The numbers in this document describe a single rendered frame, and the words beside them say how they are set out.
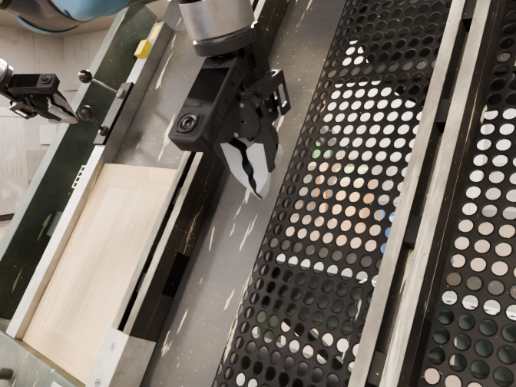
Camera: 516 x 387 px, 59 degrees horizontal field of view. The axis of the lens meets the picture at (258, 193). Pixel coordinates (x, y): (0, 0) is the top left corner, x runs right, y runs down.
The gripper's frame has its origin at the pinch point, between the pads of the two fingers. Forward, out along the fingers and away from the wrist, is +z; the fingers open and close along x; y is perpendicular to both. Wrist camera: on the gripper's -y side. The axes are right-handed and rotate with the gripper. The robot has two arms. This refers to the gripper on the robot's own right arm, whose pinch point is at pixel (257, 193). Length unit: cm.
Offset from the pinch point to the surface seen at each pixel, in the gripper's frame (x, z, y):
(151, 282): 29.5, 22.4, -0.7
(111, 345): 33.8, 29.3, -11.5
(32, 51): 1115, 126, 703
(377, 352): -15.4, 18.7, -5.8
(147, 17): 88, -10, 84
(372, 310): -14.0, 15.8, -1.9
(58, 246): 72, 28, 8
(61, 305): 63, 36, -3
